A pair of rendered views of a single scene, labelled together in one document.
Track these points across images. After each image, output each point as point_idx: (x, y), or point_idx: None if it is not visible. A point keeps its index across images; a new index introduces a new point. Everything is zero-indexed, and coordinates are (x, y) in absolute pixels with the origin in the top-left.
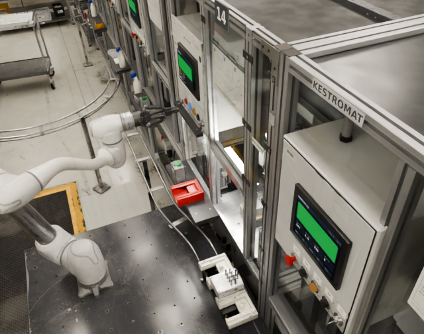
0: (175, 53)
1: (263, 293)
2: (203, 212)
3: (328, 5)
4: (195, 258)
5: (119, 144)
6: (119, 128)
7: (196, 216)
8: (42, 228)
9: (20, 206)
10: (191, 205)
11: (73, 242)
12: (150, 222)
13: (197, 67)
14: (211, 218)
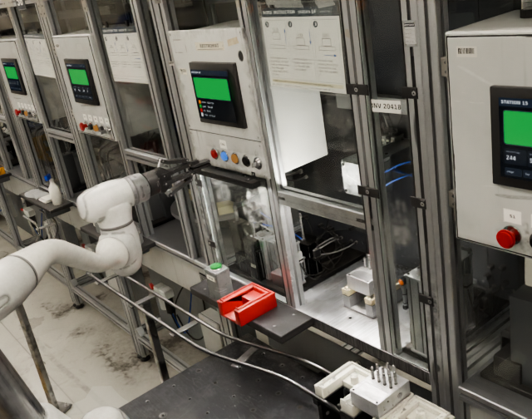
0: (184, 88)
1: (444, 390)
2: (285, 321)
3: None
4: (292, 406)
5: (131, 226)
6: (129, 196)
7: (277, 328)
8: (24, 396)
9: (8, 310)
10: (260, 319)
11: (83, 416)
12: (189, 384)
13: (236, 73)
14: (302, 324)
